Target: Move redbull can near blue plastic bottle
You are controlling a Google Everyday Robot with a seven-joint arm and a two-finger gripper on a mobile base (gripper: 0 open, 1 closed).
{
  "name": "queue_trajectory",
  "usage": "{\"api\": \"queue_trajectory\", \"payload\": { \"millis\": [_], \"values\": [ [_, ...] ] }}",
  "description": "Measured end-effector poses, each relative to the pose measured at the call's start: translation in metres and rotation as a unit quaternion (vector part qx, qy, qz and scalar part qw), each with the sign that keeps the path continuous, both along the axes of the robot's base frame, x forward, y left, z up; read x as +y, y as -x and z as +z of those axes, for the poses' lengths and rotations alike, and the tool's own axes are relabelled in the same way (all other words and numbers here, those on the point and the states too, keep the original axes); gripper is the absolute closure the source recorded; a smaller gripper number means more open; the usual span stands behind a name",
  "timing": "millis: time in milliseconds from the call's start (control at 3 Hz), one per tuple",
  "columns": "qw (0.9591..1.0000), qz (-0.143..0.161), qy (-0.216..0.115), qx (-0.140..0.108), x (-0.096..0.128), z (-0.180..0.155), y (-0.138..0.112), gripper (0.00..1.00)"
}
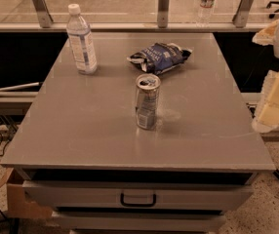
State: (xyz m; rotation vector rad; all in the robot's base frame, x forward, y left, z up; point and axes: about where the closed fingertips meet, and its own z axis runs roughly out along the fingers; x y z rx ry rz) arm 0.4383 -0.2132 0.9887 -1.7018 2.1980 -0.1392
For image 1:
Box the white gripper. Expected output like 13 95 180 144
252 19 279 133

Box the silver blue redbull can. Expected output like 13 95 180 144
135 74 161 130

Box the background water bottle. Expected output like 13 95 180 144
196 0 216 27

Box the clear plastic water bottle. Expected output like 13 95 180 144
66 4 98 74

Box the blue crumpled chip bag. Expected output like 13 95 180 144
127 43 192 75

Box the grey upper drawer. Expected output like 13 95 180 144
23 181 253 211

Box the grey drawer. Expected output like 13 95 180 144
23 181 253 211
52 212 225 232

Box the grey lower drawer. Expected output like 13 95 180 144
52 212 225 232

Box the grey metal rod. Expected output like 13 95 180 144
0 82 43 92

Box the brown cardboard box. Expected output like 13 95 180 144
0 169 52 219

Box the right metal railing post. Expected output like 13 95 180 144
232 0 254 28

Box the metal railing post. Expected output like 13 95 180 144
32 0 53 28
232 0 254 28
157 0 170 28

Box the middle metal railing post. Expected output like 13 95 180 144
157 0 170 28

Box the black drawer handle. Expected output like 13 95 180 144
120 193 157 208

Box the left metal railing post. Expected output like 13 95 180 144
32 0 53 28

